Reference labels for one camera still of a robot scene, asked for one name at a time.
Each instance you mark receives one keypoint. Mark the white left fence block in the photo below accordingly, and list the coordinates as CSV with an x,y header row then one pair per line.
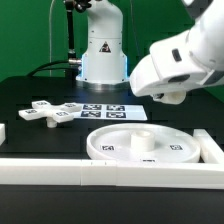
x,y
2,133

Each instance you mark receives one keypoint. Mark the white marker sheet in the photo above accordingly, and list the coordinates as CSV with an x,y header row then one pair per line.
x,y
111,112

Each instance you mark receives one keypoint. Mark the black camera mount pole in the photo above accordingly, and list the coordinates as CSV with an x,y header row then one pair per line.
x,y
80,6

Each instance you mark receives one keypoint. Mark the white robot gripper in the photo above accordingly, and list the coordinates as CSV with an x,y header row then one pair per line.
x,y
167,68

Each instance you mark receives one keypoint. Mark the white front fence bar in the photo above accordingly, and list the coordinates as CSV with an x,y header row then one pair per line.
x,y
110,173

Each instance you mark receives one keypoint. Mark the white cross-shaped table base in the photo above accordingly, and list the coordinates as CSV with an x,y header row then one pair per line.
x,y
53,114

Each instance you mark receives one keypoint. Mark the white fence bar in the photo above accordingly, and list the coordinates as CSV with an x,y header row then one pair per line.
x,y
110,173
210,150

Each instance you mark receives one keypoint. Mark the white right fence bar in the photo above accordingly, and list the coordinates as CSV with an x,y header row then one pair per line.
x,y
210,150

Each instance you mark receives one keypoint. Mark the white round table top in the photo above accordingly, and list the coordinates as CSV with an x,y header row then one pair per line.
x,y
142,143

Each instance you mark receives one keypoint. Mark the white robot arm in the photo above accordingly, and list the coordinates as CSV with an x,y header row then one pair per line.
x,y
206,39

